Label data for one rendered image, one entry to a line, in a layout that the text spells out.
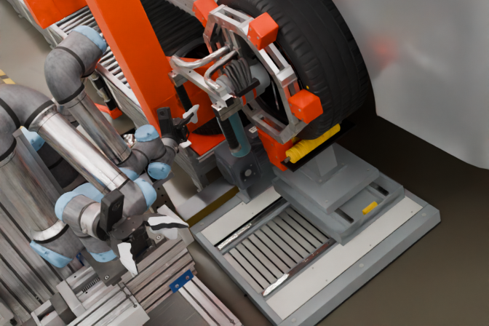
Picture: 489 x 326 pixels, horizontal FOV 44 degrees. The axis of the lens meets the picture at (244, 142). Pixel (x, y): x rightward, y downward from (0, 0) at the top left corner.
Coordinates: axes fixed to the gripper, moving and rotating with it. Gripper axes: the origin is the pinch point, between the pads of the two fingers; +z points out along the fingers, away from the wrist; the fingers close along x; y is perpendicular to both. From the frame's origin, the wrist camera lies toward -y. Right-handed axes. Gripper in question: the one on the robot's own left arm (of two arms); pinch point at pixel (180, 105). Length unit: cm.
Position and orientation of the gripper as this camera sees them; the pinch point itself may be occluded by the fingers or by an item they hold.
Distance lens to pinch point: 237.4
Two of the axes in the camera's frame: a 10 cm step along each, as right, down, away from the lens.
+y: 3.0, 7.3, 6.1
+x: 9.4, -1.1, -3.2
